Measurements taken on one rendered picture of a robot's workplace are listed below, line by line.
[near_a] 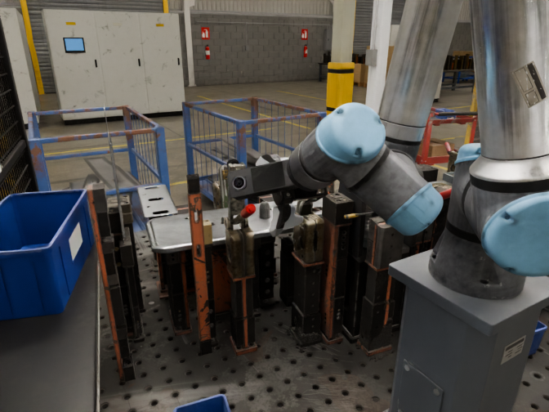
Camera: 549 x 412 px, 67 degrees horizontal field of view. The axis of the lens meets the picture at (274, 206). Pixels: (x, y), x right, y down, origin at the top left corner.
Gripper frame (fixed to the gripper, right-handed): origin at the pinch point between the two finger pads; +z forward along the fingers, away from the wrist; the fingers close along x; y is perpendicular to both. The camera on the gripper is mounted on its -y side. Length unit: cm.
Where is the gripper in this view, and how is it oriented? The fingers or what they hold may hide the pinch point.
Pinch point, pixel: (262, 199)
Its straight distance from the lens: 81.6
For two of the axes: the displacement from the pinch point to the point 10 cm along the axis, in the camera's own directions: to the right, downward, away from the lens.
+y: 9.3, -1.4, 3.4
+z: -3.0, 2.2, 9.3
